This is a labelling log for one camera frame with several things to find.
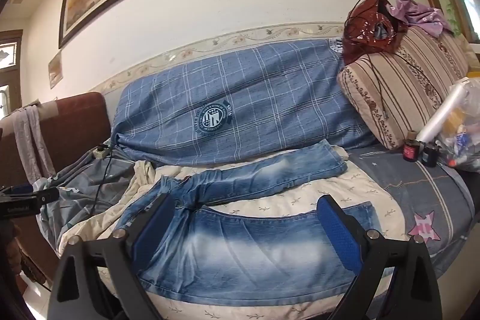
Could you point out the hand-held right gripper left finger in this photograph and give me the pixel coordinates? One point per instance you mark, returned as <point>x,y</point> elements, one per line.
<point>153,226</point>

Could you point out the clear plastic film roll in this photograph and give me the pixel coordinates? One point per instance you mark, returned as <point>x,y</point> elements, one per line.
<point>442,110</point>

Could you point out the purple cloth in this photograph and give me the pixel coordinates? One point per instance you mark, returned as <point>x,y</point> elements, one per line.
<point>423,18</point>

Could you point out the cream leaf-print quilt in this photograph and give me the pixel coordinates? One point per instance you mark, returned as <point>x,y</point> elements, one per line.
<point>300,202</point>

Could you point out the crumpled grey patterned blanket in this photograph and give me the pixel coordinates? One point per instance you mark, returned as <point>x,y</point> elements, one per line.
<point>78,185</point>

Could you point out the grey star-print bed sheet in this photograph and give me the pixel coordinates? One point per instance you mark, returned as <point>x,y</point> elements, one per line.
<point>412,185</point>

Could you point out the blue denim pants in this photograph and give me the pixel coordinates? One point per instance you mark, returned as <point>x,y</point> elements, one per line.
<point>243,245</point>

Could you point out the dark red plastic bag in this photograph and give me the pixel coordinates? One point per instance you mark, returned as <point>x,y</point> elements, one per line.
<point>360,31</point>

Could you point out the small black bottle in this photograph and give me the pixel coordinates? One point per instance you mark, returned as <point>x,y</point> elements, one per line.
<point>430,155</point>

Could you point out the blue plaid bolster cover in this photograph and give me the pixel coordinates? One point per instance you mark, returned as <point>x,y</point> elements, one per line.
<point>262,98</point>

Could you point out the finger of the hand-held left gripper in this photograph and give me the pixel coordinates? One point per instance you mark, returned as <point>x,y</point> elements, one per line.
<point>48,195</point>

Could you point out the white power strip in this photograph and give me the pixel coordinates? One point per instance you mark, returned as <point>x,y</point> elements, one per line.
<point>101,153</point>

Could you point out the beige striped floral pillow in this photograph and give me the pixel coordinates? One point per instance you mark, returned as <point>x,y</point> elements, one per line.
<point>405,87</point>

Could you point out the grey hanging cloth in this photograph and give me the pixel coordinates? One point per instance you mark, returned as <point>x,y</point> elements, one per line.
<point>26,140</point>

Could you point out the wooden door with glass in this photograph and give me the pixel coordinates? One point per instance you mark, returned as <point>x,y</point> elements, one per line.
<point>11,54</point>

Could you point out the red and black bottle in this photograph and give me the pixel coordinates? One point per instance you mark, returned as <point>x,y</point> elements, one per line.
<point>411,151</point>

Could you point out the clear plastic bag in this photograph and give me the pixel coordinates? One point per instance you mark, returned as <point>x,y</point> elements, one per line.
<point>465,140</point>

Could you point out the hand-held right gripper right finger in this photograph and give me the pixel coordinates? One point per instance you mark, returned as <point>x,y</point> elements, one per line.
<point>337,230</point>

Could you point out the small wall poster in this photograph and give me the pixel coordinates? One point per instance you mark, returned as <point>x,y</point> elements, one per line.
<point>55,69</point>

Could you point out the brown headboard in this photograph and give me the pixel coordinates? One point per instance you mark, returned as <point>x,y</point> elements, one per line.
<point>75,132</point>

